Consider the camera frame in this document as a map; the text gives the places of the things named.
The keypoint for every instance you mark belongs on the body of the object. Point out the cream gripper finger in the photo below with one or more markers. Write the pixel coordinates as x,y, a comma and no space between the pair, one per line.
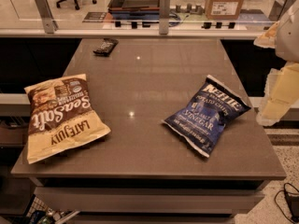
268,39
281,91

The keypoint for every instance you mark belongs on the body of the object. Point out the blue Kettle chip bag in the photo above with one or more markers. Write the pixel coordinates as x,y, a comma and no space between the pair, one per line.
204,118

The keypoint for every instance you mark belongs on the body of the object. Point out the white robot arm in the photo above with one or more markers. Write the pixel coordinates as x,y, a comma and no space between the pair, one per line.
287,40

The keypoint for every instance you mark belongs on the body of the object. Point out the dark rxbar chocolate bar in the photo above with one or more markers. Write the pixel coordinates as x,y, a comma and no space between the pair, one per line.
106,47

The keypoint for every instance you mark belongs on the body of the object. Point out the tan Late July chip bag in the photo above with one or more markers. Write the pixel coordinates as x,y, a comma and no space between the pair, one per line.
62,117

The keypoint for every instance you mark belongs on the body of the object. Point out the cardboard box with label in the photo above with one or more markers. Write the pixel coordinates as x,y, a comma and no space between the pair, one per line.
223,9

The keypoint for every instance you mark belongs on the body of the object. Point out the center metal glass post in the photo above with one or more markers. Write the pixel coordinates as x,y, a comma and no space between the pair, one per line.
164,9

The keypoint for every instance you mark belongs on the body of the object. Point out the metal glass post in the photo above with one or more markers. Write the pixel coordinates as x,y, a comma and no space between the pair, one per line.
49,24
164,9

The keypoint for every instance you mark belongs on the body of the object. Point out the left metal glass post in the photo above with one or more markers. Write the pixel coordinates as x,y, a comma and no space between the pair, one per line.
49,24

